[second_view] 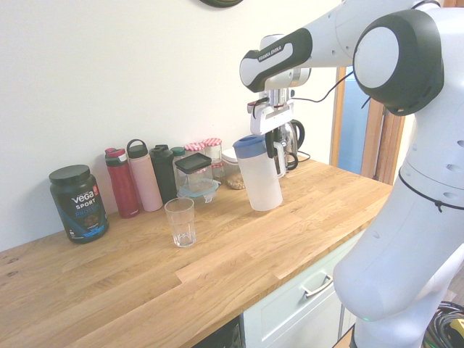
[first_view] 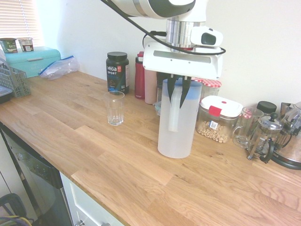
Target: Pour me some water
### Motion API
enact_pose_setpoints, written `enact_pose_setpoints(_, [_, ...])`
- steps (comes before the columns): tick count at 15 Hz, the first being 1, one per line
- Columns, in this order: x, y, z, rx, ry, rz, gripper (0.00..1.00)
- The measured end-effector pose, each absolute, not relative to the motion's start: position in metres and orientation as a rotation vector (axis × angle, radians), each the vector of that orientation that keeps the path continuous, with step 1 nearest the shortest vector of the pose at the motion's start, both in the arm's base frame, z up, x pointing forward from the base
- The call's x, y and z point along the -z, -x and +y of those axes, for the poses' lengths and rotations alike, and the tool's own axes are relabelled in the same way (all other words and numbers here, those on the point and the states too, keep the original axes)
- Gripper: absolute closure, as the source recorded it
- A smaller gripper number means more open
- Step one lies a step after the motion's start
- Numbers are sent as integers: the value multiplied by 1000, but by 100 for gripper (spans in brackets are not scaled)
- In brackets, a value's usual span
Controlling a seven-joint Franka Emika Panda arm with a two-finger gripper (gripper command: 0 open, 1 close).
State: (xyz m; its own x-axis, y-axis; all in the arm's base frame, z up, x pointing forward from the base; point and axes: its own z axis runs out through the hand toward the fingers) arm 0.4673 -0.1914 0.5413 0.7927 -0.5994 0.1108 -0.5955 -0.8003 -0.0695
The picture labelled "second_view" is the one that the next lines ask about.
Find black shaker bottle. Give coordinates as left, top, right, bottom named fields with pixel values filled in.
left=149, top=144, right=178, bottom=204

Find pink water bottle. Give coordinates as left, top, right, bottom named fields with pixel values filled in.
left=126, top=138, right=164, bottom=212

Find red water bottle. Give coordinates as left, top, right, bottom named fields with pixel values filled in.
left=104, top=146, right=141, bottom=220

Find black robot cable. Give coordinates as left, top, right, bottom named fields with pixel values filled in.
left=289, top=70, right=355, bottom=104

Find metal drawer handle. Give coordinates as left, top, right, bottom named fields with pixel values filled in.
left=299, top=274, right=334, bottom=299

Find dark appliance under counter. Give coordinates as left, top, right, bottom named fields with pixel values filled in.
left=188, top=314, right=243, bottom=348

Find glass container with teal lid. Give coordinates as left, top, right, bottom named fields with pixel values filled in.
left=176, top=178, right=221, bottom=204

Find clear drinking glass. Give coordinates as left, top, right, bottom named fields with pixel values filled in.
left=164, top=198, right=196, bottom=249

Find steel electric kettle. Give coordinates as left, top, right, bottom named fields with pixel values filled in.
left=281, top=118, right=307, bottom=162

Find pale green cabinet drawer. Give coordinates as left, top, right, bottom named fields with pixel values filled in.
left=241, top=224, right=374, bottom=348

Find black Vega protein tub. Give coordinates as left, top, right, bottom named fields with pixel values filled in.
left=49, top=164, right=110, bottom=245

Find glass jar with black lid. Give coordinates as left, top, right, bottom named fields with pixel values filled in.
left=174, top=152, right=213, bottom=190

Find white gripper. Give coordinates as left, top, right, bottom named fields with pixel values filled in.
left=249, top=101, right=296, bottom=160

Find wooden door frame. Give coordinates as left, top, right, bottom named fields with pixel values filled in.
left=328, top=65, right=407, bottom=186

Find white pitcher with blue lid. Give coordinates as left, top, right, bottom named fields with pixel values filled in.
left=232, top=133, right=287, bottom=212

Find glass French press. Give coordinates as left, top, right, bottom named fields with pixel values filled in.
left=275, top=139, right=299, bottom=178

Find coiled black cables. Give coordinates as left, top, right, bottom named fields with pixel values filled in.
left=424, top=300, right=464, bottom=348

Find clear bottle with green lid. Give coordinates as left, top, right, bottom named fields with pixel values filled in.
left=170, top=146, right=188, bottom=199

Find yellow plastic object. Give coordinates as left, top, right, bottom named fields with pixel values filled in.
left=448, top=318, right=464, bottom=342

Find clear container with nuts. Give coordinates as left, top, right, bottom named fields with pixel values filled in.
left=221, top=147, right=248, bottom=191

